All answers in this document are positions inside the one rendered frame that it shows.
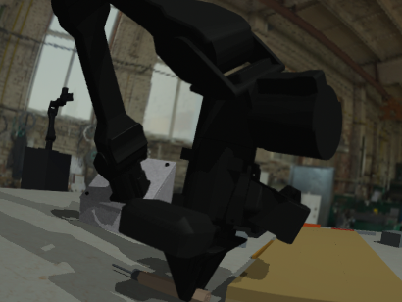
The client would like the tan panel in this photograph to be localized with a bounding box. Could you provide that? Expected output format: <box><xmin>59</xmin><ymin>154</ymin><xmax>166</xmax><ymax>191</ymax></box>
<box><xmin>225</xmin><ymin>226</ymin><xmax>402</xmax><ymax>302</ymax></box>

